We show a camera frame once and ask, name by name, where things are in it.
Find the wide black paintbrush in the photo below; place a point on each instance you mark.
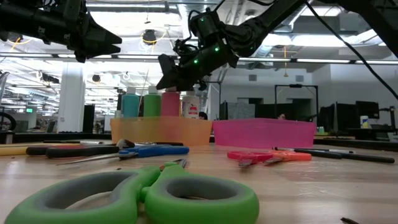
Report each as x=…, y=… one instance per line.
x=161, y=144

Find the teal paint bottle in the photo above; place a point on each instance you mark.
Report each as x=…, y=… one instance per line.
x=130, y=105

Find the black wheel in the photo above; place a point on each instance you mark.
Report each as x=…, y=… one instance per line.
x=14, y=119

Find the small black fragment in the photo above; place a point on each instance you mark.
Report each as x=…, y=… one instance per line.
x=349, y=221

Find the green exit sign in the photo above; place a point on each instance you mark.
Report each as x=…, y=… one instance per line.
x=29, y=110

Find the small orange scissors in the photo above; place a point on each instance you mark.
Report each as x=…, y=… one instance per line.
x=295, y=156

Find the person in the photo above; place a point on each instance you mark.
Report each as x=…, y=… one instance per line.
x=203, y=116
x=281, y=116

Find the black rectangular stand frame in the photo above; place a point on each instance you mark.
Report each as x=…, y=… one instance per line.
x=296, y=86

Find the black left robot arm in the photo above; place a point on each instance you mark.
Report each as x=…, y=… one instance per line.
x=31, y=18

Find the pink paint bottle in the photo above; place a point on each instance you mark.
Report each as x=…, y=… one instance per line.
x=170, y=104

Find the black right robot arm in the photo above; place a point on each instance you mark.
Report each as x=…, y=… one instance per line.
x=264, y=21

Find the orange translucent plastic bin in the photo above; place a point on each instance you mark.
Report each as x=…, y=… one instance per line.
x=161, y=132

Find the pink translucent plastic bin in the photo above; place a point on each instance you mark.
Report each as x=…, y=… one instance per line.
x=264, y=133

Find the thin black paintbrush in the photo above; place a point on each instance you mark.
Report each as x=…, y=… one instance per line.
x=280, y=149
x=373, y=159
x=62, y=142
x=320, y=154

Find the dark red black scissors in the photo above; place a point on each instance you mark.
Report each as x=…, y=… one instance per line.
x=77, y=152

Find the ceiling light strip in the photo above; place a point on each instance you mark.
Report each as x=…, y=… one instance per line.
x=326, y=60
x=93, y=56

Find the small red scissors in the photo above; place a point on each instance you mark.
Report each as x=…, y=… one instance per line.
x=245, y=155

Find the black cabinet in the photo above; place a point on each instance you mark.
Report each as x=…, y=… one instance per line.
x=88, y=119

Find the white building pillar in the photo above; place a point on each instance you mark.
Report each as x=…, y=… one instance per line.
x=71, y=99

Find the green paint bottle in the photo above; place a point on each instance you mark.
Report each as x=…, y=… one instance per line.
x=152, y=105

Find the white bottle with blue label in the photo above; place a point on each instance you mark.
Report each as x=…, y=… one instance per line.
x=364, y=122

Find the white paint bottle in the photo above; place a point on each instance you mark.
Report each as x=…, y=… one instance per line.
x=190, y=107

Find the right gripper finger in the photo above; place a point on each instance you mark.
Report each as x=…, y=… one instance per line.
x=174, y=74

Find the black computer monitor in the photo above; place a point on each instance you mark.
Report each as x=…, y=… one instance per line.
x=327, y=118
x=367, y=109
x=346, y=115

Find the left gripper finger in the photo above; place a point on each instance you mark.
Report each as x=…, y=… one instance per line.
x=99, y=34
x=99, y=49

